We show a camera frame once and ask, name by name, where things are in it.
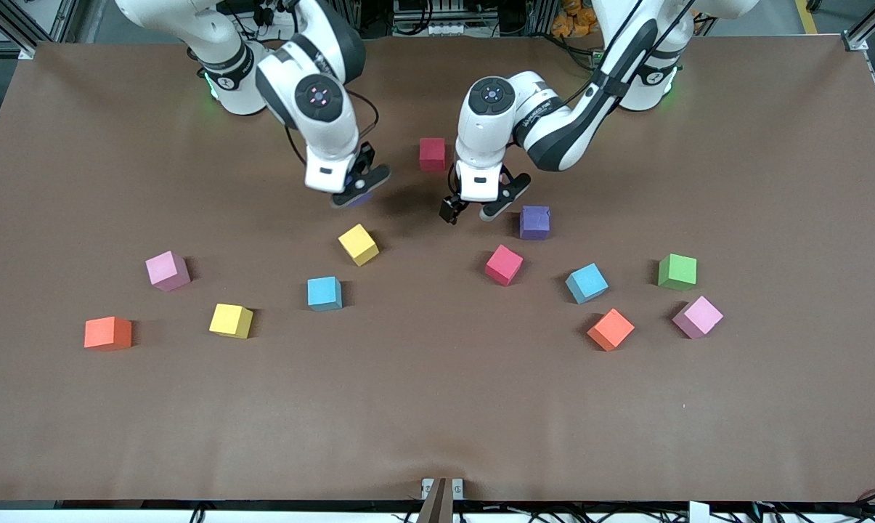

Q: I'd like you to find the orange foam cube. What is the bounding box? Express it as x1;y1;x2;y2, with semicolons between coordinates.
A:
84;316;133;352
587;308;635;352

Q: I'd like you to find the orange bag heap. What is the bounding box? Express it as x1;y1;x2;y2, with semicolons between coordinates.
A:
551;0;598;38

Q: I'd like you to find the pink foam cube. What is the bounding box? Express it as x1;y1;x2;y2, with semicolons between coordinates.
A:
145;251;192;293
672;295;724;340

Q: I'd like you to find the violet foam cube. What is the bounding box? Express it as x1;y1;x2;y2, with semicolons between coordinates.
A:
519;205;552;240

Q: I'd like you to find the yellow foam cube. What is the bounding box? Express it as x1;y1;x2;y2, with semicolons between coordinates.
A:
337;223;380;267
208;303;254;340

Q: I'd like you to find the blue foam cube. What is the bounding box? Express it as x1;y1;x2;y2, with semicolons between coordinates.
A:
565;263;610;305
306;276;343;312

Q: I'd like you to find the red foam cube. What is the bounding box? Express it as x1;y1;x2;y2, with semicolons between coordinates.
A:
419;137;447;173
484;244;524;287

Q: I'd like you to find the green foam cube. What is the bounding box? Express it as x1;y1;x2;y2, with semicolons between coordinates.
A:
658;254;698;292

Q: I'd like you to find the brown table mat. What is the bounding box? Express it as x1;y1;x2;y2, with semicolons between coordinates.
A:
0;36;875;502

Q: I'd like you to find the long white socket strip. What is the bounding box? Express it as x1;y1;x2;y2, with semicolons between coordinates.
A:
392;20;481;37

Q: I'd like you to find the white power strip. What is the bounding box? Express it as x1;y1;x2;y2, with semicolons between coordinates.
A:
252;0;296;41

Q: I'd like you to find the brown post with metal brackets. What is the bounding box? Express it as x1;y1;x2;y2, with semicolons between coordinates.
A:
420;477;465;523

